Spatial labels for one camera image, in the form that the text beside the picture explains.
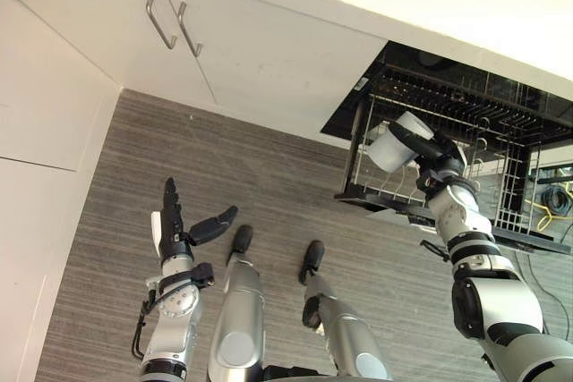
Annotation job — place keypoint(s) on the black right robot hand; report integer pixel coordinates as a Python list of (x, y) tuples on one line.
[(432, 147)]

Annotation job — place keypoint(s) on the black dishwasher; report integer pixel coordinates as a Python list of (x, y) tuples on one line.
[(403, 64)]

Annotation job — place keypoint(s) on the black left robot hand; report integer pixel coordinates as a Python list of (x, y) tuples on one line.
[(172, 230)]

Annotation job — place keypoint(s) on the white cabinet door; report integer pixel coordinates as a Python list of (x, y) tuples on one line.
[(112, 24), (277, 64)]

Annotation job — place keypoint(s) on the silver left robot leg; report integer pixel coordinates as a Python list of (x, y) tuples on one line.
[(237, 301)]

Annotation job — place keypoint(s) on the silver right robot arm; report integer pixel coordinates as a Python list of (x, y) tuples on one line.
[(492, 301)]

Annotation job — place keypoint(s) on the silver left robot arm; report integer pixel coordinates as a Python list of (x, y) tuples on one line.
[(172, 328)]

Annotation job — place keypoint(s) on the silver right robot leg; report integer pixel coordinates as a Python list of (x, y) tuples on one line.
[(349, 337)]

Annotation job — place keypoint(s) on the black robot waist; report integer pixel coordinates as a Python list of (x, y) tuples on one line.
[(291, 374)]

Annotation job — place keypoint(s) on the white cabinet side panel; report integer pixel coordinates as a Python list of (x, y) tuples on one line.
[(31, 274), (49, 87)]

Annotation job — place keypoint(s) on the white cup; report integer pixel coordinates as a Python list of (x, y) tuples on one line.
[(389, 151)]

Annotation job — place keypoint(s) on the silver robot leg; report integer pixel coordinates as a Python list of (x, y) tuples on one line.
[(237, 301), (349, 337)]

